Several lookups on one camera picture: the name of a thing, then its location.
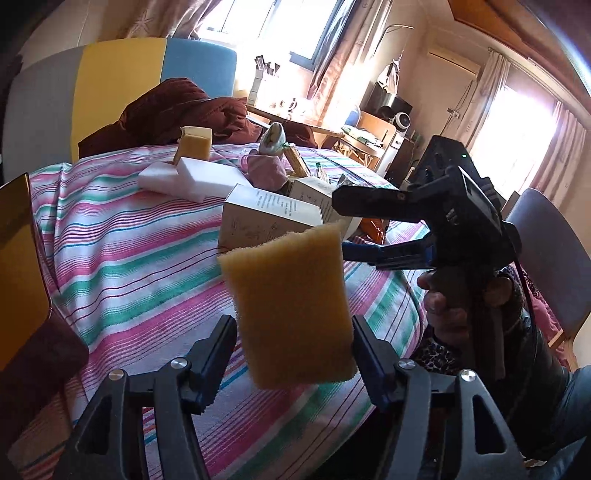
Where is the wooden side desk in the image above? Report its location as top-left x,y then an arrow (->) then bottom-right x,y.
247,105 -> 416,184

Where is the orange snack bag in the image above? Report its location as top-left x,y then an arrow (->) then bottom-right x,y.
359,218 -> 390,245

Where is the yellow sponge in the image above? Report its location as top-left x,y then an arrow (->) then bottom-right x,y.
218,224 -> 356,389

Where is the cracker packet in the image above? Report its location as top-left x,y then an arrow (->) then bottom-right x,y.
283,144 -> 311,178

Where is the pink rolled cloth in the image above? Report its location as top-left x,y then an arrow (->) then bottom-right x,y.
239,150 -> 288,192

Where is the dark red jacket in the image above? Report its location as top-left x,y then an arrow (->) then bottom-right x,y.
77,77 -> 319,159

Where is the grey yellow blue chair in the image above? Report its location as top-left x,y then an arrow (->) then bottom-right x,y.
1,38 -> 238,181

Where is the small yellow sponge block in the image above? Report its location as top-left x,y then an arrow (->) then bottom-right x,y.
172,126 -> 212,165

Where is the cream herbal cream box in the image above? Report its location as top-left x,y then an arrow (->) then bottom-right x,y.
218,184 -> 324,250

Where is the phone stand on desk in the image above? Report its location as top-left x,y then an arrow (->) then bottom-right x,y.
247,55 -> 280,107

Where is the striped tablecloth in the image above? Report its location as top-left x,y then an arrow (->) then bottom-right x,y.
8,142 -> 433,480

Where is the white green rolled sock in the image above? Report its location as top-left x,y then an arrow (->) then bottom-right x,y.
257,122 -> 286,156

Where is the person's right hand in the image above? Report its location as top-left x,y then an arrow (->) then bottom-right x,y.
417,273 -> 470,347

